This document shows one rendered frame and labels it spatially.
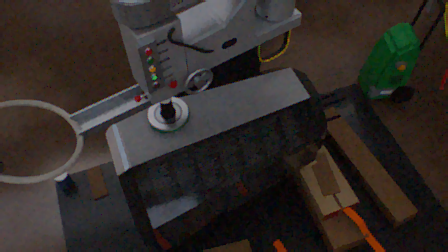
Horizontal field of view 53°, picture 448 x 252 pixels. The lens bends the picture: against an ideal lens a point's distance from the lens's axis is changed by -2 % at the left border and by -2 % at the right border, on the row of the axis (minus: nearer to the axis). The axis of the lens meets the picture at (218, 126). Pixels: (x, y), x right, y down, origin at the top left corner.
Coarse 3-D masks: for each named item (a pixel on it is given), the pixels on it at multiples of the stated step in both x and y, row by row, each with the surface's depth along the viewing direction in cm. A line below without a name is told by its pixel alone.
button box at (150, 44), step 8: (152, 40) 176; (136, 48) 176; (144, 48) 176; (152, 48) 178; (144, 56) 179; (152, 56) 182; (144, 64) 182; (152, 64) 185; (160, 64) 187; (144, 72) 186; (160, 72) 191; (144, 80) 192; (160, 80) 195; (152, 88) 195; (160, 88) 198
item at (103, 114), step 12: (192, 84) 220; (120, 96) 214; (132, 96) 217; (96, 108) 211; (108, 108) 213; (120, 108) 213; (132, 108) 208; (144, 108) 212; (84, 120) 209; (96, 120) 209; (108, 120) 204; (120, 120) 209; (84, 132) 201; (96, 132) 205
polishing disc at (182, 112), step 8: (176, 104) 238; (184, 104) 238; (152, 112) 236; (176, 112) 235; (184, 112) 235; (152, 120) 233; (160, 120) 233; (168, 120) 232; (176, 120) 232; (184, 120) 232; (160, 128) 230; (168, 128) 229; (176, 128) 230
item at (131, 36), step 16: (176, 16) 180; (128, 32) 180; (144, 32) 175; (160, 32) 177; (176, 32) 182; (128, 48) 195; (160, 48) 183; (176, 48) 189; (176, 64) 196; (176, 80) 203; (160, 96) 205
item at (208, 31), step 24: (216, 0) 201; (240, 0) 193; (192, 24) 199; (216, 24) 197; (240, 24) 202; (264, 24) 218; (288, 24) 222; (192, 48) 191; (216, 48) 204; (240, 48) 214
